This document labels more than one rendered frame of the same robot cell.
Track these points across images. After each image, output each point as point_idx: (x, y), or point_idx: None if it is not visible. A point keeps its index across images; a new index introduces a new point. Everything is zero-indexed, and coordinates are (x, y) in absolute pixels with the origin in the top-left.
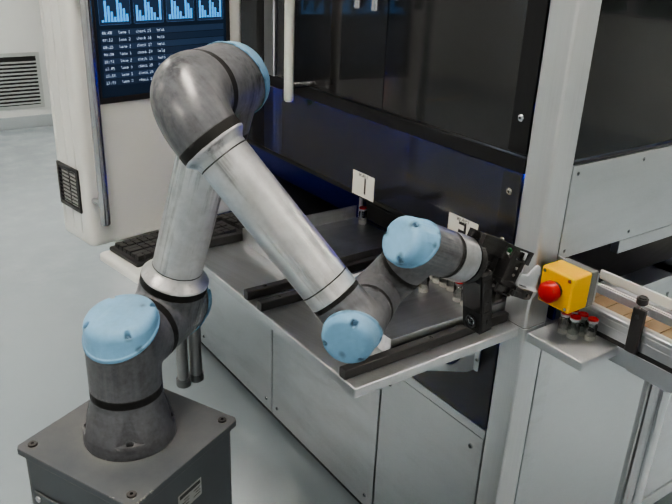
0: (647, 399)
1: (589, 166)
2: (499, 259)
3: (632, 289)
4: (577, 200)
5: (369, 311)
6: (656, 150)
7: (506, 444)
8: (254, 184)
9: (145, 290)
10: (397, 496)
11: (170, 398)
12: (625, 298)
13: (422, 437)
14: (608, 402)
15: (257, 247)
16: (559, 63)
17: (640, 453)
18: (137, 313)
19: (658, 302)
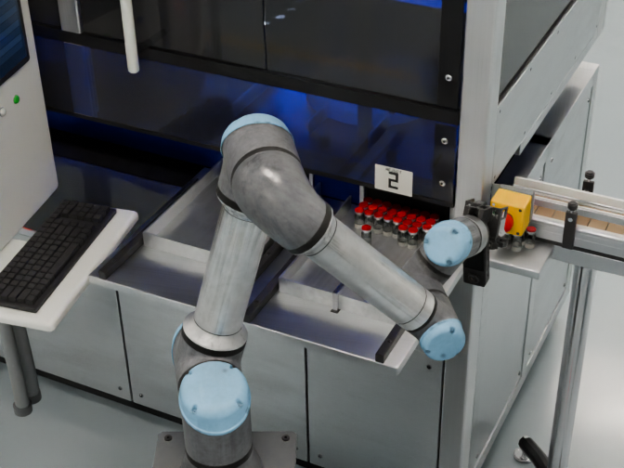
0: (581, 279)
1: (505, 100)
2: (487, 222)
3: (548, 189)
4: (500, 132)
5: (451, 315)
6: (536, 57)
7: (469, 355)
8: (357, 252)
9: (203, 354)
10: (343, 436)
11: None
12: (552, 203)
13: (368, 373)
14: (516, 279)
15: (172, 249)
16: (485, 33)
17: (580, 323)
18: (228, 380)
19: (574, 196)
